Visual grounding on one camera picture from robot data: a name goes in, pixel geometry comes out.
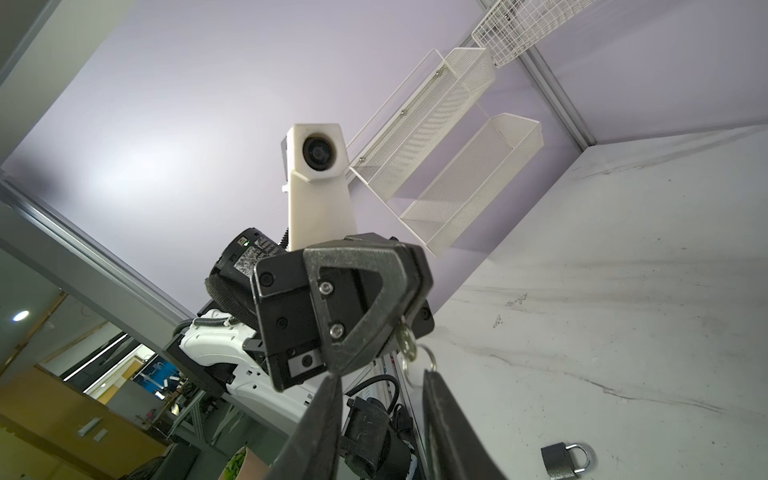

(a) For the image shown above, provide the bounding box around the small silver key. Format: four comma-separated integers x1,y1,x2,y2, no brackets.
395,319,438,378

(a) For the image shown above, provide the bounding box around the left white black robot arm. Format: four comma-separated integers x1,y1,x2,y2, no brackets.
170,228,434,479

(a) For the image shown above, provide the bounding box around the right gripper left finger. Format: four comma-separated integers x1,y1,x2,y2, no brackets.
266,374,343,480

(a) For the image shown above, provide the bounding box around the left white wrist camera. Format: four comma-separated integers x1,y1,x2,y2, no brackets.
282,123,358,251

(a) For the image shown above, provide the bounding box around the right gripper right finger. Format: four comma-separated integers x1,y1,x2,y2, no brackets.
422,371,506,480

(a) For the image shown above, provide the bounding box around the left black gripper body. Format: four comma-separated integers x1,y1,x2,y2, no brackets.
250,232,436,392

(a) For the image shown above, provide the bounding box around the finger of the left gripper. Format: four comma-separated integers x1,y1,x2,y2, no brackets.
303,239,434,375

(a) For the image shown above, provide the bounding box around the white two-tier mesh shelf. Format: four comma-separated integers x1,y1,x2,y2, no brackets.
346,47,544,256

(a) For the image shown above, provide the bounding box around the dark grey padlock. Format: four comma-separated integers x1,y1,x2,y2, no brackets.
540,442,593,480

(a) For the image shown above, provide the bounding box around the white wire basket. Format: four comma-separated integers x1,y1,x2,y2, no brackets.
471,0,594,68

